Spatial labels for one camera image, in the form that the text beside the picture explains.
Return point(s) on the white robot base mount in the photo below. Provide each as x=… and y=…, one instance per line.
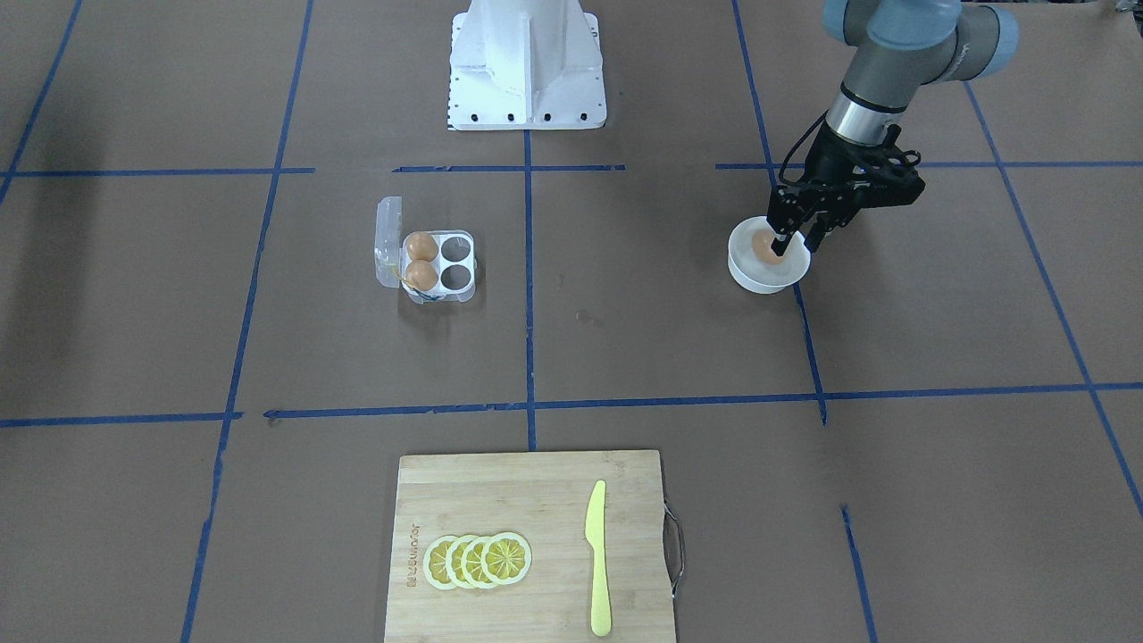
x=526, y=65

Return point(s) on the lemon slice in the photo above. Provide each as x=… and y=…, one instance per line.
x=437, y=563
x=472, y=564
x=506, y=558
x=455, y=561

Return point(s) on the brown egg rear in box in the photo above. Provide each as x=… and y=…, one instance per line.
x=421, y=246

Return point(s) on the bamboo cutting board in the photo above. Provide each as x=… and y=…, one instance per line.
x=544, y=497

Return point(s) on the yellow plastic knife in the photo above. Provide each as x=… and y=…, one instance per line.
x=600, y=613

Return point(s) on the brown egg from bowl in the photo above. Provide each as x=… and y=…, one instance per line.
x=765, y=251

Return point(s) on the brown egg in box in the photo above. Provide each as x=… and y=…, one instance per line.
x=421, y=246
x=421, y=275

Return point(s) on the white round bowl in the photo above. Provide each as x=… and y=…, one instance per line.
x=751, y=271

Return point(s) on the clear plastic egg box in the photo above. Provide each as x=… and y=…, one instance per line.
x=456, y=263

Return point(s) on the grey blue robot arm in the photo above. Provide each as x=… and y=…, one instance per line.
x=901, y=46

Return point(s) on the brown egg front in box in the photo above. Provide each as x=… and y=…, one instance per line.
x=421, y=275

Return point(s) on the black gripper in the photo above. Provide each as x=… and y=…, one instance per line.
x=829, y=159

